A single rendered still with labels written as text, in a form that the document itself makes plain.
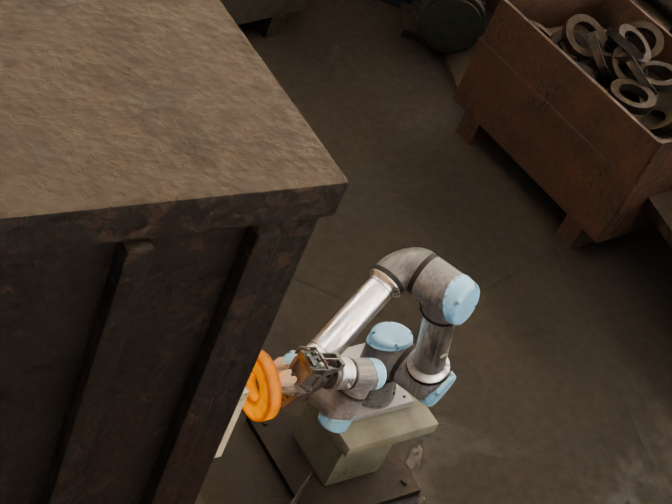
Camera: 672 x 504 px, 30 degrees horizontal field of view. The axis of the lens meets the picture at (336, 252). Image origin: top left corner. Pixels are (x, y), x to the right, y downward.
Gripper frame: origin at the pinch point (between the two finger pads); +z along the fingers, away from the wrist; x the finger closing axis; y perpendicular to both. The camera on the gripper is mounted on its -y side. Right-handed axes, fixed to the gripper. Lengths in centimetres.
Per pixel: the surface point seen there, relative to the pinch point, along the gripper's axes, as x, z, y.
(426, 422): -11, -91, -32
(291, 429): -36, -78, -65
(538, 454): -7, -155, -45
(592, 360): -38, -203, -33
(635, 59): -134, -250, 39
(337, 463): -15, -75, -54
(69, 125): 16, 91, 70
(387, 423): -14, -79, -35
